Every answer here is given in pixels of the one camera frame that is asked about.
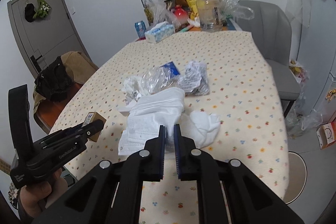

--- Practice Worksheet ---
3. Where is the small blue packet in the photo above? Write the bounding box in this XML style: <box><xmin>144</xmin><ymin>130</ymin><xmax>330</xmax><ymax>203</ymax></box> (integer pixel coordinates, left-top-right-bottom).
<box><xmin>162</xmin><ymin>61</ymin><xmax>180</xmax><ymax>76</ymax></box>

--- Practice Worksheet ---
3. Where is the white refrigerator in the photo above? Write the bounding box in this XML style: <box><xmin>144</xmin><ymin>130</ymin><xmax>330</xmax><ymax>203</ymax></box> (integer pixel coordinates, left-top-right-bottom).
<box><xmin>292</xmin><ymin>0</ymin><xmax>335</xmax><ymax>122</ymax></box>

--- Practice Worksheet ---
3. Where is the blue drink can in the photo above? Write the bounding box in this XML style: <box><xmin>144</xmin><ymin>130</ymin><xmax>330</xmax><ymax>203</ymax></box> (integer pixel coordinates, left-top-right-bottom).
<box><xmin>134</xmin><ymin>21</ymin><xmax>146</xmax><ymax>39</ymax></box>

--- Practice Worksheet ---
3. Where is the clear plastic bag left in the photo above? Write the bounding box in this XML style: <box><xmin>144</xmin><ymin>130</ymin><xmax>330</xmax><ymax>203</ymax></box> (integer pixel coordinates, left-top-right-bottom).
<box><xmin>144</xmin><ymin>0</ymin><xmax>181</xmax><ymax>30</ymax></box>

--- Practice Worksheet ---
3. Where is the clear plastic bag right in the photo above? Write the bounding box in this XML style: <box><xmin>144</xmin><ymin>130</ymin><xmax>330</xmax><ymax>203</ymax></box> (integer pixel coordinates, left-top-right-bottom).
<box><xmin>218</xmin><ymin>0</ymin><xmax>255</xmax><ymax>21</ymax></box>

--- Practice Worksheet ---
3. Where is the hanging mesh bag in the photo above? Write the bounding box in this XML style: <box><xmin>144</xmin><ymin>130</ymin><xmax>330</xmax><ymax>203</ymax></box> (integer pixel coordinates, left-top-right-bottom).
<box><xmin>285</xmin><ymin>0</ymin><xmax>311</xmax><ymax>28</ymax></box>

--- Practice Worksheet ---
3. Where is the white tissue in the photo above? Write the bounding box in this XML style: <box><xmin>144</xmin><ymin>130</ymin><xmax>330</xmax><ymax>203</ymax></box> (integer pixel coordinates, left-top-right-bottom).
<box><xmin>179</xmin><ymin>111</ymin><xmax>221</xmax><ymax>148</ymax></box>

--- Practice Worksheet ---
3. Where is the printed paper ball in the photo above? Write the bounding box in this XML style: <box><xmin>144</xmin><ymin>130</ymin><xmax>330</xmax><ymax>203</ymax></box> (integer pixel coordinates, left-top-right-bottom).
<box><xmin>177</xmin><ymin>60</ymin><xmax>210</xmax><ymax>96</ymax></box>

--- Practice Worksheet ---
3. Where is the bag of items by fridge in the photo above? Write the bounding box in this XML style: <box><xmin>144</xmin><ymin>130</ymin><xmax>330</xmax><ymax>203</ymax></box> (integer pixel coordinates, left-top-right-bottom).
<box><xmin>289</xmin><ymin>59</ymin><xmax>309</xmax><ymax>86</ymax></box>

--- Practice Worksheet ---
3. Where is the plastic bag on floor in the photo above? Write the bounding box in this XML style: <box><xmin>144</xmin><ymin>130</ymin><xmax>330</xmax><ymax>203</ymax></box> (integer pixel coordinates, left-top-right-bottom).
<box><xmin>285</xmin><ymin>109</ymin><xmax>323</xmax><ymax>139</ymax></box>

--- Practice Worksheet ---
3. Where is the red round container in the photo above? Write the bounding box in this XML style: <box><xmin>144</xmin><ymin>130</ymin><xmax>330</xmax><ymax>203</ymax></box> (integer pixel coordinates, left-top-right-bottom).
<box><xmin>174</xmin><ymin>5</ymin><xmax>189</xmax><ymax>25</ymax></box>

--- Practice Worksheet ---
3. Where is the large clear water jug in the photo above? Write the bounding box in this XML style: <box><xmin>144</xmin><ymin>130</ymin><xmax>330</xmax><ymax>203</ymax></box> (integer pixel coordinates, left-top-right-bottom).
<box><xmin>196</xmin><ymin>0</ymin><xmax>223</xmax><ymax>32</ymax></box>

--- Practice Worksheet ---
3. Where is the clear plastic wrapper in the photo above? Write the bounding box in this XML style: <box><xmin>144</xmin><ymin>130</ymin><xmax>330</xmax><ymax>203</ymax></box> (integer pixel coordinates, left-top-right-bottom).
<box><xmin>140</xmin><ymin>67</ymin><xmax>179</xmax><ymax>94</ymax></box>

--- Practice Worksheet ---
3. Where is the grey upholstered chair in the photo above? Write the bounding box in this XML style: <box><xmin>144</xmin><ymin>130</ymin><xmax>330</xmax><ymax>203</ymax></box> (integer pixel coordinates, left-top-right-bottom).
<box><xmin>238</xmin><ymin>0</ymin><xmax>300</xmax><ymax>116</ymax></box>

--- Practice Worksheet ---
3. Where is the person's left hand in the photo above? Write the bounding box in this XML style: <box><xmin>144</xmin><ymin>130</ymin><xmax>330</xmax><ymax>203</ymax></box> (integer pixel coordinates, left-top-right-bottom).
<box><xmin>18</xmin><ymin>168</ymin><xmax>68</xmax><ymax>223</ymax></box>

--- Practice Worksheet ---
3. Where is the black bag on chair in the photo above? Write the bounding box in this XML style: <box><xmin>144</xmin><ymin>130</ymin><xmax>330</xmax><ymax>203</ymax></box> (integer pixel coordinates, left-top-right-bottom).
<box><xmin>34</xmin><ymin>56</ymin><xmax>74</xmax><ymax>102</ymax></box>

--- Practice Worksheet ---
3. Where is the brown jacket on chair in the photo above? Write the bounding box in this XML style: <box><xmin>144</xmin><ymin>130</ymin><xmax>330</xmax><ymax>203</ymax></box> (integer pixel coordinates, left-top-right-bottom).
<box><xmin>33</xmin><ymin>51</ymin><xmax>98</xmax><ymax>113</ymax></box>

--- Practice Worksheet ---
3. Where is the clear plastic bag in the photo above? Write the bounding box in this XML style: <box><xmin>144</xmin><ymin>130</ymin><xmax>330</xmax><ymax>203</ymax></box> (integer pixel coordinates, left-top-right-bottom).
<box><xmin>144</xmin><ymin>0</ymin><xmax>181</xmax><ymax>30</ymax></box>
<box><xmin>218</xmin><ymin>0</ymin><xmax>255</xmax><ymax>21</ymax></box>

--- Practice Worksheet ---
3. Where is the green hanging item on door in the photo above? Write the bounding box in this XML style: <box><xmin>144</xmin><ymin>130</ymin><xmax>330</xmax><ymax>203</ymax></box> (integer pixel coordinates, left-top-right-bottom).
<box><xmin>33</xmin><ymin>0</ymin><xmax>51</xmax><ymax>19</ymax></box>

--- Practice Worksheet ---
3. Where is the white face mask pile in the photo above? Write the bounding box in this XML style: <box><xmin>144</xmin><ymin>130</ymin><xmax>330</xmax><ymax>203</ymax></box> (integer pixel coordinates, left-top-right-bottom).
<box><xmin>118</xmin><ymin>88</ymin><xmax>185</xmax><ymax>156</ymax></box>

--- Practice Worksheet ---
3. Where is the orange white cardboard box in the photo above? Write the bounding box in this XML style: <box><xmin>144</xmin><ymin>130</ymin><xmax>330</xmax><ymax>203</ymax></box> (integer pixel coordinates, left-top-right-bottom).
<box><xmin>316</xmin><ymin>122</ymin><xmax>335</xmax><ymax>149</ymax></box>

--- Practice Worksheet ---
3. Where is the grey door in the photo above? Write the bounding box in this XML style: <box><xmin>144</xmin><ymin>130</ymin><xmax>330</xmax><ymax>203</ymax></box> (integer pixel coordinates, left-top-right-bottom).
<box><xmin>7</xmin><ymin>0</ymin><xmax>89</xmax><ymax>78</ymax></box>

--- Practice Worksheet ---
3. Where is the blue white tissue pack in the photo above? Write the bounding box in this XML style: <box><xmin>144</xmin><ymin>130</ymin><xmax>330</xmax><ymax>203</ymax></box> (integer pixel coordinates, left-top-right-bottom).
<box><xmin>145</xmin><ymin>22</ymin><xmax>175</xmax><ymax>43</ymax></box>

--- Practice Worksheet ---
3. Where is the floral cream tablecloth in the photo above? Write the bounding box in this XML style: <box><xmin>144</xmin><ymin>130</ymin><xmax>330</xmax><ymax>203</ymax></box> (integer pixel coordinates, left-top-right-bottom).
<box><xmin>49</xmin><ymin>30</ymin><xmax>291</xmax><ymax>224</ymax></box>

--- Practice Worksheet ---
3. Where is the black hanging item on door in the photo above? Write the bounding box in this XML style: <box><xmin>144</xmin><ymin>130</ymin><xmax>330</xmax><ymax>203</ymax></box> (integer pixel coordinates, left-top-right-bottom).
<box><xmin>25</xmin><ymin>3</ymin><xmax>36</xmax><ymax>23</ymax></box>

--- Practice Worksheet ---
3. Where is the small brown cardboard box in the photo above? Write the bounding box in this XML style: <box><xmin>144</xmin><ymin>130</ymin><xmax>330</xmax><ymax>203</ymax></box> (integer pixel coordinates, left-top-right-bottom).
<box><xmin>81</xmin><ymin>112</ymin><xmax>106</xmax><ymax>142</ymax></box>

